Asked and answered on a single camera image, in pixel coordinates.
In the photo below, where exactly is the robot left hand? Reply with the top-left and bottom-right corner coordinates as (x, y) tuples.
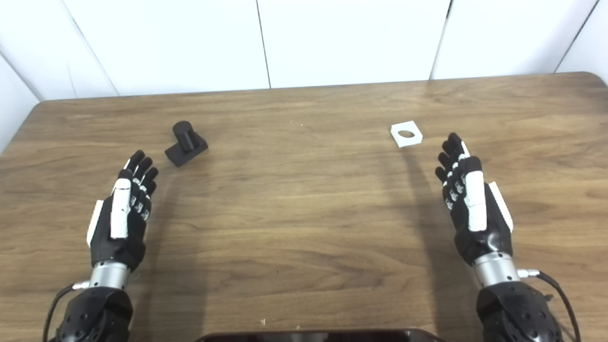
(86, 150), (159, 290)

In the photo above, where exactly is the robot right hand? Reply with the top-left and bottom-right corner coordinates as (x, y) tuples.
(435, 132), (521, 288)

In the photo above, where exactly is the black peg with square base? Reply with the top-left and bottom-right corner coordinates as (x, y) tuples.
(164, 121), (209, 168)

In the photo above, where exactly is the white square piece with hole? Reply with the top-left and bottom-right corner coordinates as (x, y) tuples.
(390, 121), (423, 148)

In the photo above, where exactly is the dark glossy robot chest edge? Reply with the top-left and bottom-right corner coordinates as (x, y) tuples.
(195, 328), (445, 342)

